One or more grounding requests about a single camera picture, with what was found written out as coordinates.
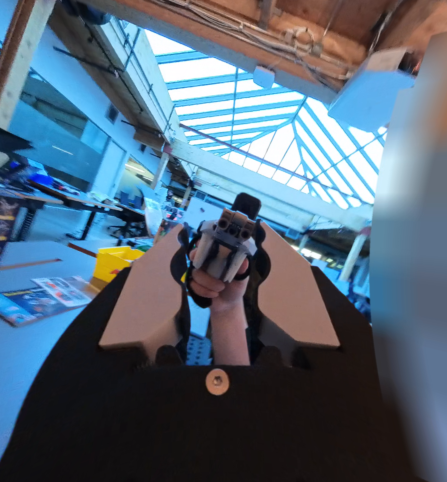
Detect colourful toy box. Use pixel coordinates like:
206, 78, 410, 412
158, 218, 179, 243

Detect black legged table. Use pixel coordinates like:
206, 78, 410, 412
28, 180, 123, 242
5, 188, 64, 242

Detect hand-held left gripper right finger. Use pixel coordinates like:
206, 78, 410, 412
244, 219, 341, 356

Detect white hanging panel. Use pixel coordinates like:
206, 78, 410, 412
328, 48, 416, 132

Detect person's right hand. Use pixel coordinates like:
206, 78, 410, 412
188, 249, 249, 313

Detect blue instruction booklet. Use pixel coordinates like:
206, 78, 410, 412
0, 286, 79, 327

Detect white orange leaflet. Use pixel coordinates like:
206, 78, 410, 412
32, 277, 93, 307

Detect person's right forearm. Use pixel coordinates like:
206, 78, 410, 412
209, 304, 251, 366

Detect black angled panel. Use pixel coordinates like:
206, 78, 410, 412
0, 128, 34, 152

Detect black office chair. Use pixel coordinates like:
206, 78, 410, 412
109, 211, 146, 238

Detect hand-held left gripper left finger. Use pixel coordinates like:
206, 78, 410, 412
99, 221, 192, 358

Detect yellow storage bin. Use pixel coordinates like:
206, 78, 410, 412
95, 246, 145, 284

